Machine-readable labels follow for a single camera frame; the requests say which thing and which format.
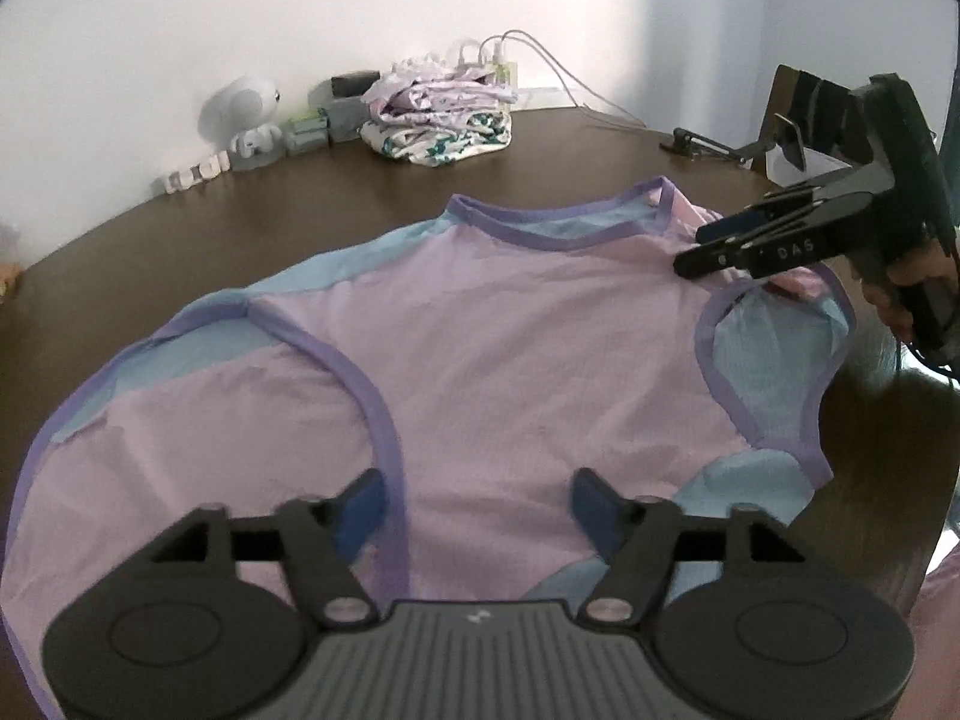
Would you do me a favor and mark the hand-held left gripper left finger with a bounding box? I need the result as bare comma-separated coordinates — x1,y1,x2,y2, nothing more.
146,468,389,626

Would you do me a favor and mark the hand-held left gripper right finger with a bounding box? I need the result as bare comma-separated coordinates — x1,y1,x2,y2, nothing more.
571,468,815,626

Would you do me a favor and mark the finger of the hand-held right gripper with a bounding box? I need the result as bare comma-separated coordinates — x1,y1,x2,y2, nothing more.
696,187,818,247
673,229,785,280

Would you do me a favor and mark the pink blue sleeveless shirt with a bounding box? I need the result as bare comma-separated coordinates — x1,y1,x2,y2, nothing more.
0,175,857,720

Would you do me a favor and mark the person's right hand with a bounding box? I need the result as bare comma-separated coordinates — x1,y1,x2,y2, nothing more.
862,236,955,336

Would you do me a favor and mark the wooden chair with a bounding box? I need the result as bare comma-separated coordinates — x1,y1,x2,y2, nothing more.
763,64,890,188

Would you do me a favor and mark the green print folded garment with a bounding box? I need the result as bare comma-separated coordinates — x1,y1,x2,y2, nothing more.
358,109,514,167

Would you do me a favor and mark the purple print folded garment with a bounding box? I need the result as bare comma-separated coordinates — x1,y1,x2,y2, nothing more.
362,52,520,130

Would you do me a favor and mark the person's pink clothing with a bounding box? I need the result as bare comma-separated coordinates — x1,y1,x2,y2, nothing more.
916,529,960,623

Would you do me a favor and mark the white power strip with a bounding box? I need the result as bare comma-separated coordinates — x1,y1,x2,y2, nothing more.
152,152,231,197

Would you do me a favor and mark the grey box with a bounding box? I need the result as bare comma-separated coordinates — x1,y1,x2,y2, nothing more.
324,94,374,145

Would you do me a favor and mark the black box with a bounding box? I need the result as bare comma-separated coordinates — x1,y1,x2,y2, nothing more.
330,70,381,100

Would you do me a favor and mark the white robot toy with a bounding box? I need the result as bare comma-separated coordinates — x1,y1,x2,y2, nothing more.
197,73,286,171

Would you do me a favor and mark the black cable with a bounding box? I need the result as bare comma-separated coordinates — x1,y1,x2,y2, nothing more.
896,341,960,395

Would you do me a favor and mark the white cable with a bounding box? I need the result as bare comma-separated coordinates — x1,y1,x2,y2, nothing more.
480,28,647,130

